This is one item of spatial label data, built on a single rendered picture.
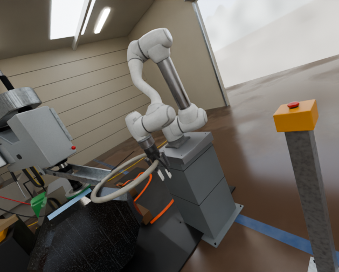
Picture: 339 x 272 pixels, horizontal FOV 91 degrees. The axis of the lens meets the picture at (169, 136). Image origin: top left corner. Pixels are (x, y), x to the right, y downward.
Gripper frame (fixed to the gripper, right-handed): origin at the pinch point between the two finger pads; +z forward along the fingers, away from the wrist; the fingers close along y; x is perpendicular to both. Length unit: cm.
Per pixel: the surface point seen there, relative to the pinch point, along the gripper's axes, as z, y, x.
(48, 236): 7, 97, 15
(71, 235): 17, 89, 8
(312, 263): 92, -58, 0
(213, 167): 33, -21, -47
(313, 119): -9, -72, 19
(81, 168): -21, 73, -18
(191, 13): -211, -86, -492
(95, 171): -15, 58, -14
